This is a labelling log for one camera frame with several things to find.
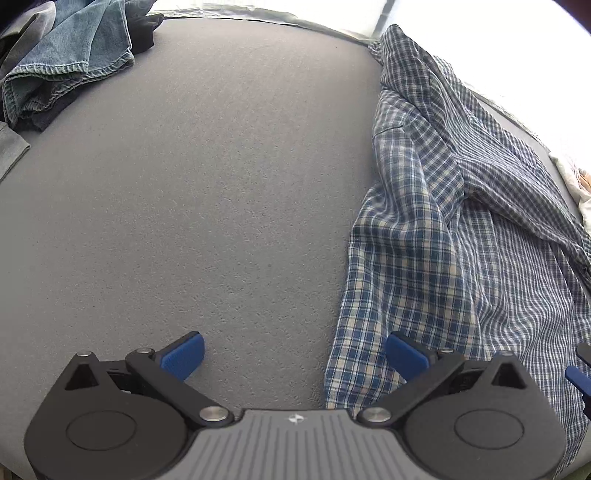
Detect blue denim jeans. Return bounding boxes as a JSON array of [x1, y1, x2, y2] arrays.
[[2, 0, 136, 127]]

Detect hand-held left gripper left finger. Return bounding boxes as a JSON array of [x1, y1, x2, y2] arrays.
[[64, 331, 235, 426]]

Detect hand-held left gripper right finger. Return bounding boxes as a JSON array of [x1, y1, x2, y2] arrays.
[[355, 331, 532, 426]]

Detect white printed curtain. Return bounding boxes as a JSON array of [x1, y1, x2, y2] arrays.
[[148, 0, 591, 158]]

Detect grey garment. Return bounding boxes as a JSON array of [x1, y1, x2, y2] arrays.
[[0, 0, 56, 183]]

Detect cream folded garment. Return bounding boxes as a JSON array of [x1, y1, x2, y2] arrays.
[[549, 154, 591, 232]]

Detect blue plaid shirt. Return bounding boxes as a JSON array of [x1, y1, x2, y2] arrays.
[[323, 23, 591, 480]]

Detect navy garment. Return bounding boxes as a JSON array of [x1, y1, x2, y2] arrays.
[[21, 85, 88, 133]]

